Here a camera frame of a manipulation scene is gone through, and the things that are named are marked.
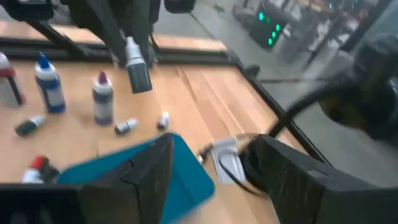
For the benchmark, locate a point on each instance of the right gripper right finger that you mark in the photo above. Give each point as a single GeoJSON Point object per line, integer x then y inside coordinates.
{"type": "Point", "coordinates": [311, 199]}

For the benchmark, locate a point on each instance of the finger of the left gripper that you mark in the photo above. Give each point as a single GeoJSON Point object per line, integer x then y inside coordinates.
{"type": "Point", "coordinates": [141, 28]}
{"type": "Point", "coordinates": [105, 31]}

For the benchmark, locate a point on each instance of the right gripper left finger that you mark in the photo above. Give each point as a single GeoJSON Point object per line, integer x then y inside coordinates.
{"type": "Point", "coordinates": [146, 186]}

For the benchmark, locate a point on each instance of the teal plastic bin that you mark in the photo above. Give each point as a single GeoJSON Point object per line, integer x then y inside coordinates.
{"type": "Point", "coordinates": [186, 186]}

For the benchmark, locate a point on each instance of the small teal food coloring bottle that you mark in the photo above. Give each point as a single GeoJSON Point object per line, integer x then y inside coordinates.
{"type": "Point", "coordinates": [138, 74]}

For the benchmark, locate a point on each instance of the small grey food coloring bottle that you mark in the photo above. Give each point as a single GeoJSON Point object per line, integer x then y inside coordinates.
{"type": "Point", "coordinates": [124, 127]}

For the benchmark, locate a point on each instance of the large purple food coloring bottle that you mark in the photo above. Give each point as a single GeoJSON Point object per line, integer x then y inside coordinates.
{"type": "Point", "coordinates": [103, 102]}

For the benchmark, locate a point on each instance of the large blue food coloring bottle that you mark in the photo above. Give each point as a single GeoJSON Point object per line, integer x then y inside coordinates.
{"type": "Point", "coordinates": [51, 90]}

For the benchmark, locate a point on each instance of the small black food coloring bottle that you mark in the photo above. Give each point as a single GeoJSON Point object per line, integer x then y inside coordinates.
{"type": "Point", "coordinates": [51, 174]}

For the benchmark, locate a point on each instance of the small red food coloring bottle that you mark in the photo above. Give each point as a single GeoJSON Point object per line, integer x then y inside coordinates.
{"type": "Point", "coordinates": [35, 165]}

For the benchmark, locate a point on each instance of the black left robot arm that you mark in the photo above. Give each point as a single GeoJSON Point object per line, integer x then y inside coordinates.
{"type": "Point", "coordinates": [28, 9]}

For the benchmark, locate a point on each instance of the large pink food coloring bottle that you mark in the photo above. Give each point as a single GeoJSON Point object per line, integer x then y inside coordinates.
{"type": "Point", "coordinates": [7, 87]}

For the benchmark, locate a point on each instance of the small dark green coloring bottle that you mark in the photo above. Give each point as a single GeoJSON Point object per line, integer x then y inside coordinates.
{"type": "Point", "coordinates": [28, 126]}

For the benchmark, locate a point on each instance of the black device with green lights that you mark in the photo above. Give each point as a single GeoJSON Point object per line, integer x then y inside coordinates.
{"type": "Point", "coordinates": [267, 31]}

